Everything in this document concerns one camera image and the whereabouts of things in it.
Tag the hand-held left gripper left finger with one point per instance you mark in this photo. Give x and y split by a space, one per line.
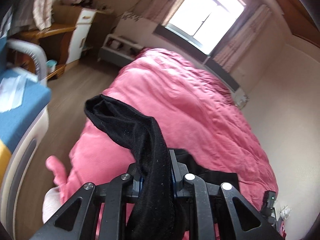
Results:
130 180

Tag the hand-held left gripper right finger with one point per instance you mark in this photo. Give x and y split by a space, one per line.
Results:
178 177

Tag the black embroidered pants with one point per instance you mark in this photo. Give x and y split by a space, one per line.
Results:
150 142

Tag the pink bed blanket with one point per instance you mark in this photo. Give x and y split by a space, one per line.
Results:
187 105

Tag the pink plush toy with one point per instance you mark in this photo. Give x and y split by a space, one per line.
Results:
56 170

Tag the white and grey headboard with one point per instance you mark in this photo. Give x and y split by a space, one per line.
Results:
225 77

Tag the blue cushioned chair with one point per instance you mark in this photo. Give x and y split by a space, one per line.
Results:
27 120

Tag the yellow cloth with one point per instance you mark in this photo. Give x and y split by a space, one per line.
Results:
3 160

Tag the white open nightstand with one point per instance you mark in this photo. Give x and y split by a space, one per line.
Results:
117 50

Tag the teal cup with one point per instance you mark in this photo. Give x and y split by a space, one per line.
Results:
51 65

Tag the white plastic sheet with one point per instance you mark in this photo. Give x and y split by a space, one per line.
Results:
12 92

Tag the pink patterned curtain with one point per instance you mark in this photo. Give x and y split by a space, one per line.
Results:
240 42
165 2

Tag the white cabinet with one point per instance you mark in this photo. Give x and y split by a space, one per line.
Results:
80 37

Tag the brown wooden dresser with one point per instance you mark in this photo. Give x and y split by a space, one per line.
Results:
102 27

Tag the bright window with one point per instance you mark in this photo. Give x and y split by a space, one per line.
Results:
207 15

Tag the dark clutter on dresser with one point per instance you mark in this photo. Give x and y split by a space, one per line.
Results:
77 2

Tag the pale pink side curtain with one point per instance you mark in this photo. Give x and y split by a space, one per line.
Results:
43 5

